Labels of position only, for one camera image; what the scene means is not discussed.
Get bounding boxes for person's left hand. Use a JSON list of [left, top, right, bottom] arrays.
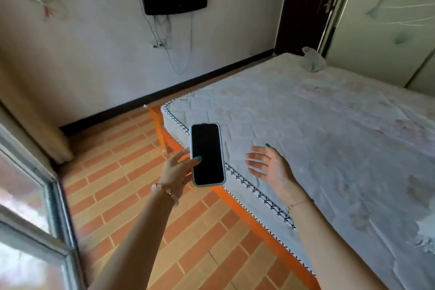
[[159, 148, 202, 195]]

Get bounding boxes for person's right hand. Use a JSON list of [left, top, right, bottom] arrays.
[[245, 144, 301, 199]]

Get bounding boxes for black smartphone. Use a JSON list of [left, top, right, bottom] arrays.
[[189, 123, 227, 188]]

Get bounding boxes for person's left forearm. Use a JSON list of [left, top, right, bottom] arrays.
[[87, 186, 178, 290]]

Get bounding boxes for person's right forearm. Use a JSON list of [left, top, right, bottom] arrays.
[[285, 187, 391, 290]]

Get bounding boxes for white quilted mattress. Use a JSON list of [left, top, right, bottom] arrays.
[[160, 53, 435, 290]]

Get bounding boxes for clear crumpled plastic bag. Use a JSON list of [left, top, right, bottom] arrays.
[[301, 46, 327, 73]]

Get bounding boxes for dark wooden door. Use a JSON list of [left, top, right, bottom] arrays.
[[274, 0, 350, 56]]

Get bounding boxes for beige curtain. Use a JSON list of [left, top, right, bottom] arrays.
[[0, 49, 75, 165]]

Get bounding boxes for white wardrobe with painted doors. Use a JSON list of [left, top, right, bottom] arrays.
[[319, 0, 435, 97]]

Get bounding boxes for pink bead bracelet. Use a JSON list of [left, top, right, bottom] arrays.
[[152, 183, 179, 206]]

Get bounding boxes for orange wooden bed frame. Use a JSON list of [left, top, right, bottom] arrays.
[[147, 105, 321, 290]]

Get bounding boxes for thin silver chain bracelet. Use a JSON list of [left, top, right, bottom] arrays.
[[286, 198, 315, 214]]

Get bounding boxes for hanging white cables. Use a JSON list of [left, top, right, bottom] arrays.
[[131, 0, 195, 75]]

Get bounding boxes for aluminium window frame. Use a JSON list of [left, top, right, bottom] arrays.
[[0, 104, 89, 290]]

